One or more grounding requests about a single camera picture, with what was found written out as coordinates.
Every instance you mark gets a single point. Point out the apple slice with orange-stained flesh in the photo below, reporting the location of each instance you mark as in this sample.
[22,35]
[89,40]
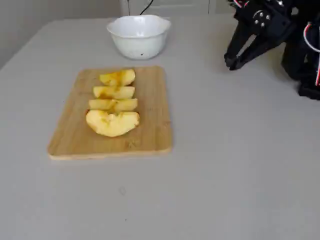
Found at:
[122,78]

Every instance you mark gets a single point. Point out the thin apple slice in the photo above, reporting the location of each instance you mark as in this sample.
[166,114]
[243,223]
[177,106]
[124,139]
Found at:
[122,93]

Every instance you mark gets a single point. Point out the large thick apple slice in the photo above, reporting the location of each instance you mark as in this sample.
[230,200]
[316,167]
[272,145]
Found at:
[112,126]

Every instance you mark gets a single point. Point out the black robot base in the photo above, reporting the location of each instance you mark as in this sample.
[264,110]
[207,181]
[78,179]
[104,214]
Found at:
[310,93]

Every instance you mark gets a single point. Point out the white scalloped ceramic bowl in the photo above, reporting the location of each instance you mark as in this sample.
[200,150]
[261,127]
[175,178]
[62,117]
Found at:
[140,45]

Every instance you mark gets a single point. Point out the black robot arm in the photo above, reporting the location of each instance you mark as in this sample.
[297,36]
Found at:
[295,62]

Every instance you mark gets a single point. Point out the bamboo cutting board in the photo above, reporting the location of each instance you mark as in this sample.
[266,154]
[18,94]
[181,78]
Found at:
[155,112]

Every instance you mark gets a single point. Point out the white panelled cabinet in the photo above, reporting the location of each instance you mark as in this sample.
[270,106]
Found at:
[175,6]

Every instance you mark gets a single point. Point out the narrow pale apple slice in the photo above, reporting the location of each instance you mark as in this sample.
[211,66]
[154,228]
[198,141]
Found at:
[126,105]

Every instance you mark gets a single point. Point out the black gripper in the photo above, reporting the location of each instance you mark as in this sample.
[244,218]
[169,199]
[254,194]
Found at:
[252,32]

